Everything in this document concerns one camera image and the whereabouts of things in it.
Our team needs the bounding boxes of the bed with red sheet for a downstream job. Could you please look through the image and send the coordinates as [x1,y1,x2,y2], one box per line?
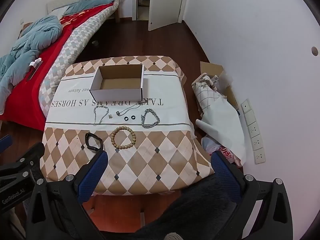
[0,4,118,132]

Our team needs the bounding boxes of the wooden bead bracelet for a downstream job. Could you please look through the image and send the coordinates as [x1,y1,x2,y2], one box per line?
[110,126,137,151]

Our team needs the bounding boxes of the thin silver pendant necklace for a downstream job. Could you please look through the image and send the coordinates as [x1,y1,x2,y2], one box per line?
[114,100,145,117]

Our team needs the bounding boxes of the grey checked bedsheet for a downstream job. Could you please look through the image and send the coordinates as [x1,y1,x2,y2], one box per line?
[39,0,119,117]

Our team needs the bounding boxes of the white paper sheet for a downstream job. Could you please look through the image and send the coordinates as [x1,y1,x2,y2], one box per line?
[196,97,247,167]

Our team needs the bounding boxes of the white door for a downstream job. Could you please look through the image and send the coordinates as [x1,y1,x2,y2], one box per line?
[148,0,188,32]

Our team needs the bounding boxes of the blue quilt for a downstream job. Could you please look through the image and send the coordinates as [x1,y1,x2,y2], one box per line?
[0,0,119,88]

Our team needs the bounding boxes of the silver link chain necklace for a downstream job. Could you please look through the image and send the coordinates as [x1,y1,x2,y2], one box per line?
[93,105,109,126]

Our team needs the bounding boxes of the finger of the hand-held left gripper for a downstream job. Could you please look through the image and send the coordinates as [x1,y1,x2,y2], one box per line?
[0,142,46,180]
[0,134,13,153]

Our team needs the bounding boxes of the flattened brown cardboard box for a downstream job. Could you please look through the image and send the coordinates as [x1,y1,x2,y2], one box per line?
[199,61,239,111]

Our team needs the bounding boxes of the black angular bangle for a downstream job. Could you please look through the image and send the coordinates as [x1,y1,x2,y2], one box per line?
[84,132,104,153]

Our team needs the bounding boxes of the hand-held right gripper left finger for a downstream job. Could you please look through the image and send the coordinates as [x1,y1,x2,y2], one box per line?
[25,150,109,233]

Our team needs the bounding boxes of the white cardboard box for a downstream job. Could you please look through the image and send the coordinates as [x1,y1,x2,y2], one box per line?
[89,64,148,101]

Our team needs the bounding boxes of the chunky silver chain bracelet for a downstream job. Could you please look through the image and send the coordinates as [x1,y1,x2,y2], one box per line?
[141,108,161,130]

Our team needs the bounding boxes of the floral fabric bundle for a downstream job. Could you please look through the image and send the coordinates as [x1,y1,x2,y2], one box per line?
[191,73,228,117]

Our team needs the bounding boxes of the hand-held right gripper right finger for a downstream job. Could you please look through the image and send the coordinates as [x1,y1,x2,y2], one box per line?
[211,151,293,240]

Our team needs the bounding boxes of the table with checkered cloth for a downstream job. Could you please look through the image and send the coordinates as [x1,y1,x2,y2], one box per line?
[40,54,216,196]

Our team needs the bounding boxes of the person's dark trousers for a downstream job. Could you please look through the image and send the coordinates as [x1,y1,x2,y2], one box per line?
[100,174,251,240]

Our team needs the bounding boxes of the red and white plastic bag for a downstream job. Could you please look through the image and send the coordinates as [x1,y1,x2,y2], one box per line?
[201,135,244,167]

